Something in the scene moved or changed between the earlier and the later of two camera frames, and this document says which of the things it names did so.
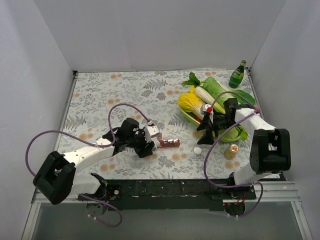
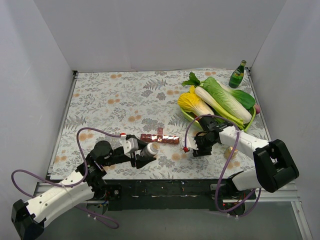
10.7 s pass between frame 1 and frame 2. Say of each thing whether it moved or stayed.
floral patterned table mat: stayed
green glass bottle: stayed
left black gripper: moved
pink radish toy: stayed
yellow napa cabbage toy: stayed
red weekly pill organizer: moved
